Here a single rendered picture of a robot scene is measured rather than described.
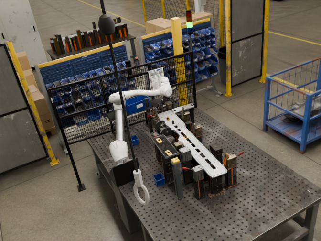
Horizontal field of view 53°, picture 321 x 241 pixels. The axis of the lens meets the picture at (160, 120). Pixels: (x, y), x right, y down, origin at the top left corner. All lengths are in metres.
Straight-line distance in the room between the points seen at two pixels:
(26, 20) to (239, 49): 5.72
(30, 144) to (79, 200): 1.22
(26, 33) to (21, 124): 4.88
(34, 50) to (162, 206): 7.26
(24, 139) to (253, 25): 4.43
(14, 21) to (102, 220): 6.54
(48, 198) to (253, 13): 4.65
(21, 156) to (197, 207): 3.05
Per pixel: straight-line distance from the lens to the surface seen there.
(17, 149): 5.21
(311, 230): 3.73
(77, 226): 4.26
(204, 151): 3.31
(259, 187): 3.36
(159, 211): 3.16
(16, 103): 4.88
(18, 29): 9.53
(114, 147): 3.46
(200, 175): 3.03
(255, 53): 6.67
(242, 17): 6.20
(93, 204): 4.45
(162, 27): 6.47
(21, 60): 7.47
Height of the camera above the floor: 2.99
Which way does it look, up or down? 31 degrees down
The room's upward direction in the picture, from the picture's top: 8 degrees counter-clockwise
